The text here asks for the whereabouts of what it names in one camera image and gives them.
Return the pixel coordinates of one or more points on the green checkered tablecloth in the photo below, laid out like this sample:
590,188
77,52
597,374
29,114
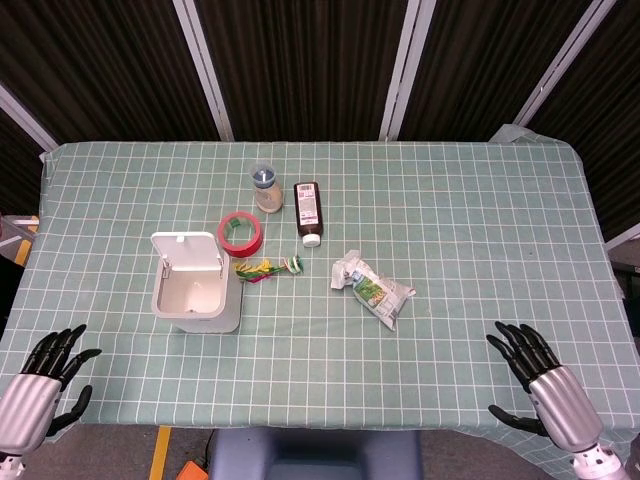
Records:
350,350

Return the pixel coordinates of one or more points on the brown medicine bottle white cap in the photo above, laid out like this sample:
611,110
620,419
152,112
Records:
308,212

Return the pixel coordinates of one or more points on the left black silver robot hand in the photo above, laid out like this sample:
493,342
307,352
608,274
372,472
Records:
31,403

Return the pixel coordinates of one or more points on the red tape roll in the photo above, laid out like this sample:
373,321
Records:
240,232

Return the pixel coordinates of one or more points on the orange box on floor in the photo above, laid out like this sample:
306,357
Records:
189,471

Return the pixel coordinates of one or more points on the yellow green red twist ties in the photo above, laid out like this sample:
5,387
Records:
265,268

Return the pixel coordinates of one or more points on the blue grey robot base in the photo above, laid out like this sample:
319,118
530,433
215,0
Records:
315,457

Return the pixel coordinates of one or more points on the crumpled white green wrapper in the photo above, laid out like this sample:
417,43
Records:
372,287

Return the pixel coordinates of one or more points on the clear jar with blue cap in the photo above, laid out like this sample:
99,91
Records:
265,187

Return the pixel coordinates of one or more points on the white open-lid box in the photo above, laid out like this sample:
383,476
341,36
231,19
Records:
192,282

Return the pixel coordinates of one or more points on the clear plastic storage box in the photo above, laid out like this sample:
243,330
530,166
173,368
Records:
11,235

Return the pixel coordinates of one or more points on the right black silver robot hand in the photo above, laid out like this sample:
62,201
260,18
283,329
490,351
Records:
560,400

